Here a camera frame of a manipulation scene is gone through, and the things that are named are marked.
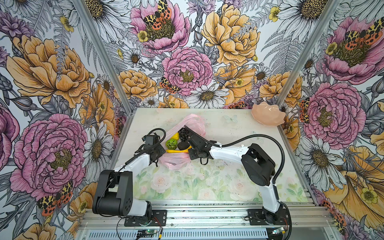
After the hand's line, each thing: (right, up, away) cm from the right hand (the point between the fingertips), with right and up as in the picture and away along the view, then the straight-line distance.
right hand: (194, 156), depth 94 cm
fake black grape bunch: (-7, +13, +8) cm, 16 cm away
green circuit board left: (-21, -31, -23) cm, 44 cm away
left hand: (-21, +1, -1) cm, 21 cm away
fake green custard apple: (-14, +7, 0) cm, 16 cm away
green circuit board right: (+39, -31, -23) cm, 54 cm away
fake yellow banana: (-12, +3, +1) cm, 12 cm away
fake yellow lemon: (-12, +12, +4) cm, 17 cm away
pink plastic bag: (-12, -1, -9) cm, 15 cm away
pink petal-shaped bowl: (+59, +28, +28) cm, 71 cm away
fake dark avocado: (-7, +6, +4) cm, 10 cm away
